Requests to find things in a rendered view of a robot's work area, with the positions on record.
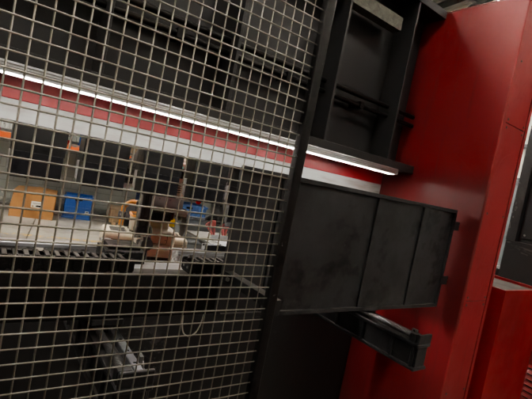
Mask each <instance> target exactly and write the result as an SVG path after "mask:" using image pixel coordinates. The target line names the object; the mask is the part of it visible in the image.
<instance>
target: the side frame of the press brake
mask: <svg viewBox="0 0 532 399"><path fill-rule="evenodd" d="M405 112H407V113H409V114H411V115H414V116H415V118H414V120H411V119H409V118H407V117H405V118H404V121H406V122H408V123H411V124H413V128H410V127H406V126H404V125H402V129H401V136H400V140H399V144H398V148H397V155H396V158H395V161H396V162H400V163H403V164H406V165H411V166H414V170H413V173H412V174H411V173H398V174H397V175H393V174H387V173H383V177H382V183H381V188H380V192H379V194H382V195H386V196H392V197H397V198H401V199H405V200H411V201H416V202H420V203H426V204H430V205H434V206H438V207H445V208H449V209H453V210H457V211H458V213H457V218H456V221H455V222H460V224H459V228H458V230H454V232H453V235H452V239H451V243H450V249H449V253H448V257H447V261H446V267H445V271H444V276H448V278H447V282H446V284H442V285H441V289H440V292H439V299H438V303H437V306H435V307H420V308H405V309H391V310H376V311H375V313H377V314H379V315H381V316H383V317H385V318H387V319H389V320H391V321H393V322H395V323H397V324H399V325H402V326H404V327H405V328H407V329H410V330H412V328H415V329H418V330H419V331H418V333H419V334H421V335H424V334H432V338H431V345H430V347H427V352H426V355H425V360H424V366H425V369H424V370H417V371H413V372H411V371H410V370H408V369H407V368H405V367H403V366H402V365H400V364H398V363H396V362H394V361H393V360H392V359H389V358H388V357H386V356H384V355H383V354H381V353H379V352H378V351H375V350H374V349H373V348H370V347H369V346H367V345H365V344H364V343H362V342H360V341H359V340H357V339H356V338H354V337H351V344H350V348H349V352H348V358H347V362H346V367H345V371H344V377H343V381H342V385H341V389H340V396H339V399H466V398H467V393H468V390H469V384H470V380H471V377H472V373H473V367H474V363H475V359H476V355H477V349H478V345H479V342H480V338H481V332H482V329H483V324H484V321H485V314H486V311H487V307H488V301H489V297H490V294H491V290H492V284H493V280H494V276H495V273H496V266H497V263H498V259H499V255H500V249H501V245H502V242H503V238H504V231H505V228H506V225H507V218H508V215H509V211H510V207H511V201H512V197H513V194H514V190H515V183H516V180H517V176H518V172H519V167H520V162H521V159H522V155H523V149H524V145H525V141H526V135H527V132H528V128H529V124H530V118H531V114H532V0H497V1H494V2H488V3H484V4H480V5H477V6H471V7H468V8H465V9H458V10H455V11H451V12H448V13H447V16H446V20H441V21H436V22H432V23H428V24H424V28H423V31H422V36H421V40H420V46H419V51H418V55H417V58H416V65H415V69H414V73H413V77H412V84H411V88H410V92H409V95H408V103H407V106H406V110H405Z"/></svg>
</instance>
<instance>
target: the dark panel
mask: <svg viewBox="0 0 532 399"><path fill-rule="evenodd" d="M457 213H458V211H457V210H453V209H449V208H445V207H438V206H434V205H431V204H426V203H420V202H416V201H411V200H407V199H401V198H397V197H392V196H386V195H382V194H378V193H374V192H367V191H364V190H359V189H355V188H349V187H344V186H340V185H337V184H330V183H325V182H322V181H318V180H311V179H307V178H303V177H302V179H301V183H300V187H299V191H298V198H297V203H296V207H295V211H294V218H293V222H292V227H291V234H290V238H289V242H288V247H287V254H286V258H285V262H284V266H283V274H282V278H281V282H280V286H279V293H278V298H279V299H280V300H282V302H281V307H280V311H279V315H290V314H319V313H333V312H348V311H363V310H391V309H405V308H420V307H435V306H437V303H438V299H439V292H440V289H441V285H442V281H443V275H444V271H445V267H446V263H447V257H448V253H449V249H450V243H451V239H452V235H453V232H454V225H455V221H456V218H457Z"/></svg>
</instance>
